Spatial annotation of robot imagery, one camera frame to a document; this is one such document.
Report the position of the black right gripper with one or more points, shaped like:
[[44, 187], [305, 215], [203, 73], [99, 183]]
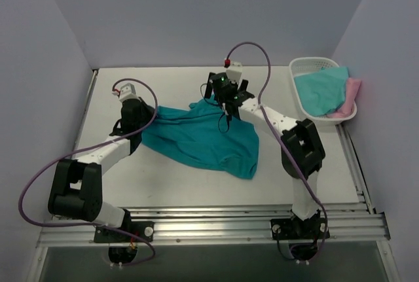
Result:
[[229, 108]]

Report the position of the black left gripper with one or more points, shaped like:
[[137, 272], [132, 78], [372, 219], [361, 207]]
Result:
[[144, 109]]

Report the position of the teal t shirt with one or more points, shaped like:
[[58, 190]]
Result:
[[198, 137]]

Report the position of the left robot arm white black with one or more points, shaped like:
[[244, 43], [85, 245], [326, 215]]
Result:
[[77, 185]]

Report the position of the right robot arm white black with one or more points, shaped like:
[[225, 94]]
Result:
[[302, 151]]

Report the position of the white plastic laundry basket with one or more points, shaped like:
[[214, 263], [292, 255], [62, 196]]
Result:
[[302, 66]]

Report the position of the light teal shirt in basket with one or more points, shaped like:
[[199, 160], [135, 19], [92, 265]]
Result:
[[322, 92]]

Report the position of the pink shirt in basket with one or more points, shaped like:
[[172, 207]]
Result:
[[346, 109]]

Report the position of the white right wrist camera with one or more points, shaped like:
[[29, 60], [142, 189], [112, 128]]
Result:
[[233, 70]]

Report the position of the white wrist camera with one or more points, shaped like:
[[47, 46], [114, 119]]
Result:
[[125, 92], [233, 70]]

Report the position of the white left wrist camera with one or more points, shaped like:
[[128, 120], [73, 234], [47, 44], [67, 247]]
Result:
[[125, 92]]

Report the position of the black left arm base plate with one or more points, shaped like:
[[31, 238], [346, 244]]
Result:
[[136, 231]]

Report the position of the aluminium rail frame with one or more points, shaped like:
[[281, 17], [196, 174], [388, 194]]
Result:
[[190, 206]]

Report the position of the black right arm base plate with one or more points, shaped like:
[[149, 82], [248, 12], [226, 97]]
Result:
[[292, 229]]

